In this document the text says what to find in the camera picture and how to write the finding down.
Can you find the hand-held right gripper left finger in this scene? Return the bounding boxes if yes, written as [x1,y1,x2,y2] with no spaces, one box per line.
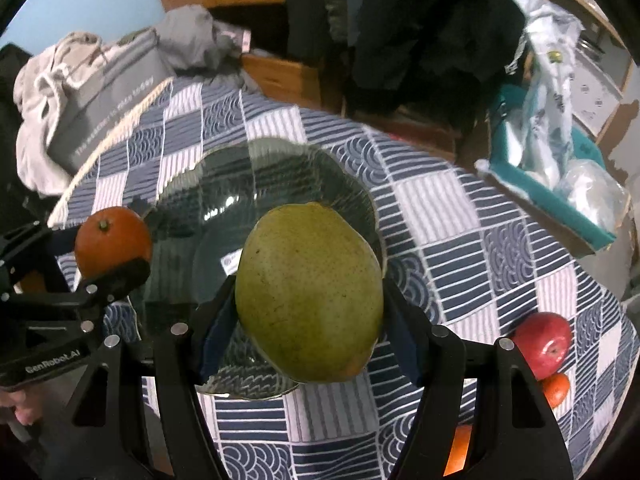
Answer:
[42,275,238,480]

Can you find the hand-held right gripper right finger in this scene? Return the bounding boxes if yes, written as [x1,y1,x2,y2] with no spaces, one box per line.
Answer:
[382,280,576,480]

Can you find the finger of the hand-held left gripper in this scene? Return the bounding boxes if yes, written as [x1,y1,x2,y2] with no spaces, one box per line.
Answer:
[0,222,83,302]
[64,259,152,334]

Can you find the orange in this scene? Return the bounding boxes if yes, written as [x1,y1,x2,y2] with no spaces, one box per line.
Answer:
[75,206,153,279]
[442,424,474,477]

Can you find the green pear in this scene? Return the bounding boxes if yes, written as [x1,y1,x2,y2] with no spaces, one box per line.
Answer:
[235,202,385,383]

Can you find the scalloped glass plate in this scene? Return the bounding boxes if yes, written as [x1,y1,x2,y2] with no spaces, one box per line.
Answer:
[127,137,388,401]

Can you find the person's left hand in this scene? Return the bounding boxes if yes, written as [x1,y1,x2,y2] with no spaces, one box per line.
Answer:
[0,388,32,427]

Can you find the blue white patterned tablecloth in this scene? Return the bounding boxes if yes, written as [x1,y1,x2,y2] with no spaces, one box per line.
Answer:
[47,77,632,480]

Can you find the red apple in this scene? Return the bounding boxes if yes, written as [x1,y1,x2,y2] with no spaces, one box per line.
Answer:
[510,311,573,381]

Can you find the beige hoodie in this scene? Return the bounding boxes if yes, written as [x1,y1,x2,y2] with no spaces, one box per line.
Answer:
[12,31,108,196]

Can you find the small tangerine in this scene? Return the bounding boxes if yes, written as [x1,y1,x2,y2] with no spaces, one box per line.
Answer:
[540,372,571,409]

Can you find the grey bag with white print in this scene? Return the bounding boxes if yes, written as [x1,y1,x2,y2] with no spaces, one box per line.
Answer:
[47,30,173,171]

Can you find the teal box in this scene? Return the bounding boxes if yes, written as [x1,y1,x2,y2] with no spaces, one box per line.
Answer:
[475,85,618,256]

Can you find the clear plastic bag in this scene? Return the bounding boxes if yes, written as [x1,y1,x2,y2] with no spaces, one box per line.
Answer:
[557,160,631,231]

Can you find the grey cloth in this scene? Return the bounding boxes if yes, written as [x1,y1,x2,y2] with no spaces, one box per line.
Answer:
[155,5,261,93]

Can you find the white printed plastic bag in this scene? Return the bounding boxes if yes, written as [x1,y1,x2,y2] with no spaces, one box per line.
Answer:
[505,0,587,186]

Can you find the dark hanging clothes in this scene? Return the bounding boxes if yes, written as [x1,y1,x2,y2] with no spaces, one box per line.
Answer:
[282,0,551,111]

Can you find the wooden shelf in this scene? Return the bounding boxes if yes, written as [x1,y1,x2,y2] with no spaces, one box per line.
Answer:
[542,0,637,126]

